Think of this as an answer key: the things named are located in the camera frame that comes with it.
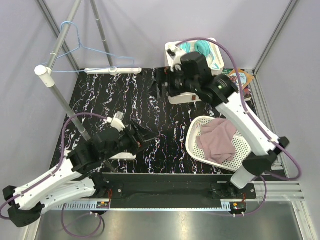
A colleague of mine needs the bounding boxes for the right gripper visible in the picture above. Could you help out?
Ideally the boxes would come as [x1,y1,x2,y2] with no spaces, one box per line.
[147,66,199,100]

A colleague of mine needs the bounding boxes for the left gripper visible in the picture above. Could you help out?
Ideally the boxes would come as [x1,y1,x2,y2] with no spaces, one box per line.
[102,119,160,161]

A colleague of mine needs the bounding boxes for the pink tank top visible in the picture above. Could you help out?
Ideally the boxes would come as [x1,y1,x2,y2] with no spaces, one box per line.
[196,118,237,165]

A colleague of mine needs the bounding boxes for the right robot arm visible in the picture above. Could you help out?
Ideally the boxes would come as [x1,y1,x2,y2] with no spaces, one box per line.
[151,52,290,199]

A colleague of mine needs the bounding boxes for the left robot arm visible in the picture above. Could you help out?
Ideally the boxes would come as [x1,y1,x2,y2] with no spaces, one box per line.
[3,120,158,228]

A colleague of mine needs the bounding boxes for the black marble mat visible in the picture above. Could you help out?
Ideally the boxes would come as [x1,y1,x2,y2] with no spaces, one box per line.
[69,68,227,174]

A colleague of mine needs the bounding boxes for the teal cat-ear headphones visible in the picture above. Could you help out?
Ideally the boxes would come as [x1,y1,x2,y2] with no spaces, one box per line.
[178,40,224,71]

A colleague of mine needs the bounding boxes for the top paperback book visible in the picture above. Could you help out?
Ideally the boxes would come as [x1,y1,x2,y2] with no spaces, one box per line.
[227,69,254,89]

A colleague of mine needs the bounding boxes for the white perforated basket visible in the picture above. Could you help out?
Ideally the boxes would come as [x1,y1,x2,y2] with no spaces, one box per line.
[185,116,251,172]

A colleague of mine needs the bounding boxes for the silver clothes rack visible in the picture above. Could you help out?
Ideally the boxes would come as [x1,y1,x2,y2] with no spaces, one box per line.
[33,0,142,173]

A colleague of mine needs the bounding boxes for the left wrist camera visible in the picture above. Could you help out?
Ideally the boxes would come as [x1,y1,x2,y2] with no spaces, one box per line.
[106,111,126,132]

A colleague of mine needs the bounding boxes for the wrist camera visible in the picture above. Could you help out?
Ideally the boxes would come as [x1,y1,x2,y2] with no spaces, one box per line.
[106,111,126,132]
[166,45,187,70]

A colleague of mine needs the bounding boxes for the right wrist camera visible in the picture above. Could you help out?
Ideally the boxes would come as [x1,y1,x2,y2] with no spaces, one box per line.
[166,45,187,70]

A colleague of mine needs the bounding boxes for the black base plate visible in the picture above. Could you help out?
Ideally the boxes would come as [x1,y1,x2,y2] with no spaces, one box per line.
[94,173,257,211]

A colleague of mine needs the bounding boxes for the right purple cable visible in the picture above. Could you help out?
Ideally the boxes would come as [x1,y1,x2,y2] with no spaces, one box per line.
[174,37,303,217]

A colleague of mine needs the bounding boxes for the purple cable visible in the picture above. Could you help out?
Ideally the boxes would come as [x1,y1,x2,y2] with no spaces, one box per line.
[0,112,111,238]
[174,37,303,217]

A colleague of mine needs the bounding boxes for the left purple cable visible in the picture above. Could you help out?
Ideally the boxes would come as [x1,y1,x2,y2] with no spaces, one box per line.
[0,112,111,238]

